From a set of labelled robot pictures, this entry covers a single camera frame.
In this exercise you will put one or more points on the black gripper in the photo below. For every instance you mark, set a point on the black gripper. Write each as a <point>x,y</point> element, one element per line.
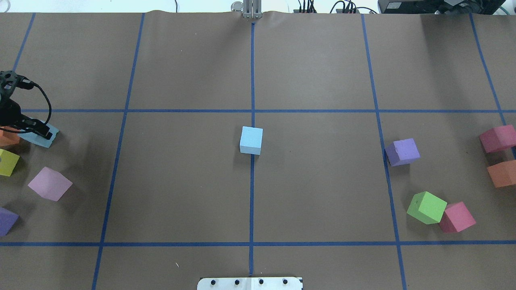
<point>9,111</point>

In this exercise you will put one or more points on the light blue foam block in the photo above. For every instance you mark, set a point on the light blue foam block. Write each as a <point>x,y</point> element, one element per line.
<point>41,141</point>

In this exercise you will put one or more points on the pale blue foam block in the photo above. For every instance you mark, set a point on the pale blue foam block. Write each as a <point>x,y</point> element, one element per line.
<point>251,140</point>

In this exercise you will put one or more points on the orange foam block near blue bin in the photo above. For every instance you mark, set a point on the orange foam block near blue bin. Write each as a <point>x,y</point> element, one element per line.
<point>9,136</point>

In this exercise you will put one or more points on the yellow foam block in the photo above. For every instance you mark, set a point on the yellow foam block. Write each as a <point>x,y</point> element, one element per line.
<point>8,161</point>

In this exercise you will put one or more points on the light pink foam block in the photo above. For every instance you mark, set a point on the light pink foam block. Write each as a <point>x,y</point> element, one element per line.
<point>50,184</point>

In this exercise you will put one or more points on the purple foam block near blue bin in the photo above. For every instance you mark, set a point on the purple foam block near blue bin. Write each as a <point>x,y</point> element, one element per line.
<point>7,220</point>

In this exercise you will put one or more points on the small metal cylinder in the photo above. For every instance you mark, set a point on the small metal cylinder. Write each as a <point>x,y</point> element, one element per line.
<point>237,6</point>

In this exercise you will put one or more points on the violet foam block near pink bin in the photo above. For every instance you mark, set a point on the violet foam block near pink bin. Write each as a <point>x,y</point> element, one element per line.
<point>402,152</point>

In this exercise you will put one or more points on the green foam block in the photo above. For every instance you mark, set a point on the green foam block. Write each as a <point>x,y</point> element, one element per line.
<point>427,208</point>

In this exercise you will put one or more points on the black laptop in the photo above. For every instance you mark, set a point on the black laptop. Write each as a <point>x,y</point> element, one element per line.
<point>445,7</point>

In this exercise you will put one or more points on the crimson foam block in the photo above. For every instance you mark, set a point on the crimson foam block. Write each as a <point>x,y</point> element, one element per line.
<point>456,218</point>

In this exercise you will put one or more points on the magenta foam block near bin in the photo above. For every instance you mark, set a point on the magenta foam block near bin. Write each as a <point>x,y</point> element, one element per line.
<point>499,138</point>

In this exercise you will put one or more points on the orange foam block near pink bin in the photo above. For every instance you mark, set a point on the orange foam block near pink bin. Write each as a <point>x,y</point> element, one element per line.
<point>503,174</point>

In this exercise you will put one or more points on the aluminium frame post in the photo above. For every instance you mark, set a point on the aluminium frame post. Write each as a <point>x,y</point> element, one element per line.
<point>252,9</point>

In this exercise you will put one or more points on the white pedestal column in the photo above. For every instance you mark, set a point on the white pedestal column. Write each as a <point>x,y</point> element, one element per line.
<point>251,283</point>

